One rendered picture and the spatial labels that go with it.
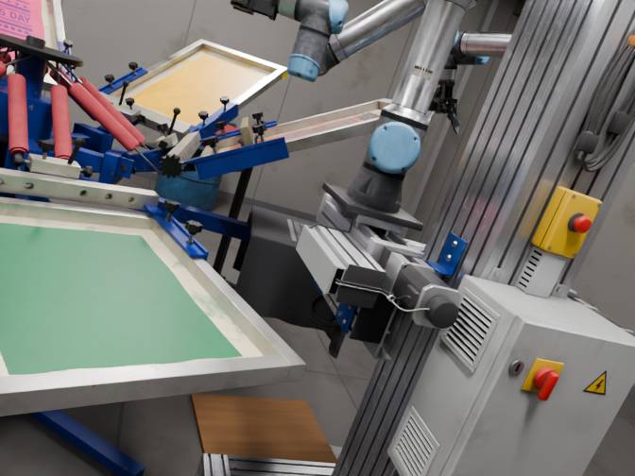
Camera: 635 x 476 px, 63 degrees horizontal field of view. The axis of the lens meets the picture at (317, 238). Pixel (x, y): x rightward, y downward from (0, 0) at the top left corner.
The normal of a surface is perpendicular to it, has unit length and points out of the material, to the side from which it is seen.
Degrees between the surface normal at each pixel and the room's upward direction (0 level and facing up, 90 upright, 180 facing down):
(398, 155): 98
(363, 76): 90
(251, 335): 90
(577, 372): 90
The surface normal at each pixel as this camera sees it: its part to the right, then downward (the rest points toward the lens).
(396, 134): -0.18, 0.33
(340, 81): 0.26, 0.34
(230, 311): -0.75, -0.08
